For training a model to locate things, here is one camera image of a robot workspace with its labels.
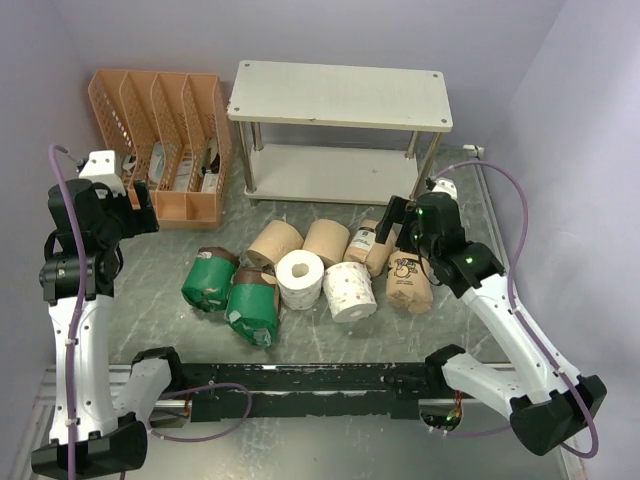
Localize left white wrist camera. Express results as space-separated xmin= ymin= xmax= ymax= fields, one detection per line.
xmin=79 ymin=150 xmax=126 ymax=196

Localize beige paper roll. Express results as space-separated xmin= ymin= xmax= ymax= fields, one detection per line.
xmin=303 ymin=219 xmax=350 ymax=267
xmin=246 ymin=220 xmax=304 ymax=267

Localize white red-dotted paper roll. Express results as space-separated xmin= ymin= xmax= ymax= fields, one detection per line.
xmin=322 ymin=262 xmax=377 ymax=323

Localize kraft wrapped roll with cartoon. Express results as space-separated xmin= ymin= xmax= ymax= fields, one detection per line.
xmin=386 ymin=250 xmax=433 ymax=314

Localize orange plastic file organizer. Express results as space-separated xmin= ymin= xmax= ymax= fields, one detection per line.
xmin=88 ymin=69 xmax=235 ymax=229

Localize plain white paper roll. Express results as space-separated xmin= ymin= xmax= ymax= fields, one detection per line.
xmin=275 ymin=250 xmax=325 ymax=310

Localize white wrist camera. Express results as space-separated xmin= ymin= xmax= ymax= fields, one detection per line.
xmin=427 ymin=178 xmax=458 ymax=200
xmin=79 ymin=150 xmax=126 ymax=196

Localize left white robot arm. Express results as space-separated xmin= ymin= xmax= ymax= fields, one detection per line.
xmin=31 ymin=179 xmax=187 ymax=479

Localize green wrapped roll right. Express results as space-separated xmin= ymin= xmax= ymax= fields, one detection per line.
xmin=225 ymin=267 xmax=280 ymax=349

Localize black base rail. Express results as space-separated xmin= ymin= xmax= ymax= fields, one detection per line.
xmin=183 ymin=362 xmax=454 ymax=422

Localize kraft roll with label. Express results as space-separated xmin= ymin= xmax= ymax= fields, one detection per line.
xmin=343 ymin=219 xmax=397 ymax=277

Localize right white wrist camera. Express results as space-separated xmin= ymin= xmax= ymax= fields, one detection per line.
xmin=427 ymin=178 xmax=458 ymax=200

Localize green wrapped roll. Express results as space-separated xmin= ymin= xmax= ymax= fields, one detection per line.
xmin=225 ymin=267 xmax=280 ymax=349
xmin=181 ymin=246 xmax=240 ymax=312

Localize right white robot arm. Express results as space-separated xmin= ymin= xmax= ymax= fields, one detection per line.
xmin=376 ymin=193 xmax=607 ymax=458

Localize papers in organizer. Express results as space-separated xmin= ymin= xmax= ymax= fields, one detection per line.
xmin=121 ymin=138 xmax=221 ymax=194

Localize green wrapped roll left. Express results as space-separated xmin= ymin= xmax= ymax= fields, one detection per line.
xmin=181 ymin=246 xmax=240 ymax=312

